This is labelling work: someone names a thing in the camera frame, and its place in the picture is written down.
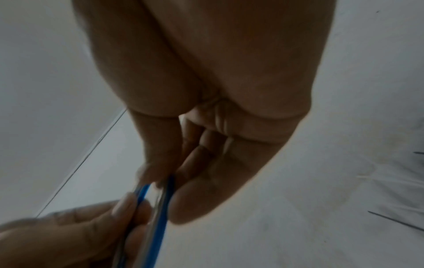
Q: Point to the person's right hand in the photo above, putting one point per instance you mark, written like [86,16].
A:
[215,57]

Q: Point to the person's left hand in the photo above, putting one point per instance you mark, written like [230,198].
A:
[59,240]

